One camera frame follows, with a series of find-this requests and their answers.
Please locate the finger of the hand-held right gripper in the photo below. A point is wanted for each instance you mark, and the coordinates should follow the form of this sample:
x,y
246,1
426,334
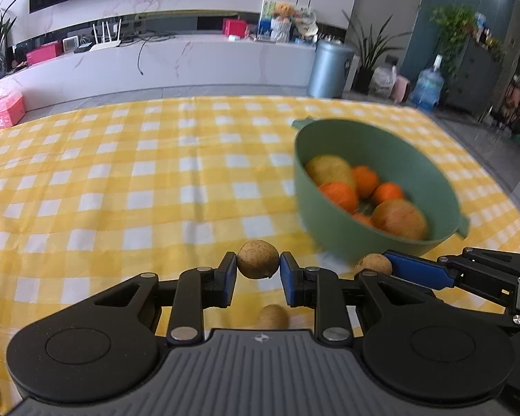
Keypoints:
x,y
416,266

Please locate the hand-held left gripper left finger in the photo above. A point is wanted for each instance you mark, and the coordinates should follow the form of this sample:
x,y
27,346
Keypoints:
x,y
229,281

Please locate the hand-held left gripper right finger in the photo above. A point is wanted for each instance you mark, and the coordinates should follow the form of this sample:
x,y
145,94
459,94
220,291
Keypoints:
x,y
288,281

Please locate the small brown kiwi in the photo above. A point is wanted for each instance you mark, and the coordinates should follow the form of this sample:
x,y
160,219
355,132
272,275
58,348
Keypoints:
x,y
258,259
273,316
372,264

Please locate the reddish yellow grapefruit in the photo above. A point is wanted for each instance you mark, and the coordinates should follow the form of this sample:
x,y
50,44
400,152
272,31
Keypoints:
x,y
398,220

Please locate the green colander bowl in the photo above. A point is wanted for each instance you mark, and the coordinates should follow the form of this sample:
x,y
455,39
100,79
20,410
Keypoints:
x,y
329,229

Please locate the mandarin orange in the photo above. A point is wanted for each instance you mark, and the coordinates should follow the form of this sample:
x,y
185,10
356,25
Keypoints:
x,y
340,196
364,219
366,180
388,193

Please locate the yellow-green grapefruit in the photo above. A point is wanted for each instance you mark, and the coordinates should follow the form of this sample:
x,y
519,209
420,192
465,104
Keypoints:
x,y
329,171

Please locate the yellow checkered tablecloth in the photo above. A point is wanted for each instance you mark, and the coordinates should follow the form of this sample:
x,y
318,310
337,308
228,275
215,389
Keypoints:
x,y
134,190

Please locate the small pink appliance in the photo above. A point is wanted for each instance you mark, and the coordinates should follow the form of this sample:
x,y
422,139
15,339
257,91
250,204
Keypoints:
x,y
401,91

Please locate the blue water jug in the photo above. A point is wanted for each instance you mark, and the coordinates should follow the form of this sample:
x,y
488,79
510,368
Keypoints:
x,y
427,89

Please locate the white plastic bag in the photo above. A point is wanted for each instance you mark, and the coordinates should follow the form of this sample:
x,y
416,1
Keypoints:
x,y
383,83

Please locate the long-leaf plant in black pot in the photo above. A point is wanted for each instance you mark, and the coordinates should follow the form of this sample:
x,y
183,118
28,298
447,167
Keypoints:
x,y
364,80

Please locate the dark blue drawer cabinet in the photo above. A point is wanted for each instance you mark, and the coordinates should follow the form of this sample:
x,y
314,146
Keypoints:
x,y
474,80

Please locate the blue-grey trash bin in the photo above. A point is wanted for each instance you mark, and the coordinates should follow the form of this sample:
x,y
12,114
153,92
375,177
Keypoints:
x,y
329,69

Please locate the white marble television console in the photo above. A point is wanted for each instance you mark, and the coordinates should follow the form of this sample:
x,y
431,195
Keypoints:
x,y
199,65

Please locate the green ivy plant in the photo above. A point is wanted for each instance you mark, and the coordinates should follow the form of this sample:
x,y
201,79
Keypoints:
x,y
455,30

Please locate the red box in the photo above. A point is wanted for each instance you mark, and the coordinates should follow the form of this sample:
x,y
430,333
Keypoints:
x,y
235,28

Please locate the teddy bear in white pot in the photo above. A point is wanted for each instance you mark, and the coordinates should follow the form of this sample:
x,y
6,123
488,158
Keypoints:
x,y
281,24

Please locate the printed hand fan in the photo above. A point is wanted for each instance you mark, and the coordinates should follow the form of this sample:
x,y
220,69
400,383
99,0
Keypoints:
x,y
307,24

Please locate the white antenna router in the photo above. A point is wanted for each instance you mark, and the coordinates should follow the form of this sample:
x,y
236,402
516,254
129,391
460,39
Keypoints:
x,y
106,44

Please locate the colourful standing picture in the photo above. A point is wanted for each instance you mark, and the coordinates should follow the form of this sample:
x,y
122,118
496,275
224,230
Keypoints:
x,y
266,13

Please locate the pink storage boxes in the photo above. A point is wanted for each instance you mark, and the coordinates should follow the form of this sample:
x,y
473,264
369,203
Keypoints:
x,y
4,110

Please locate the small white desk device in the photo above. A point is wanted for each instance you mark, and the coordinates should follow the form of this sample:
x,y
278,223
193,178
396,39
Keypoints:
x,y
71,44

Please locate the pink flat box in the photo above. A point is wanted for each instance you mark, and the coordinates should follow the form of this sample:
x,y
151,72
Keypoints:
x,y
43,53

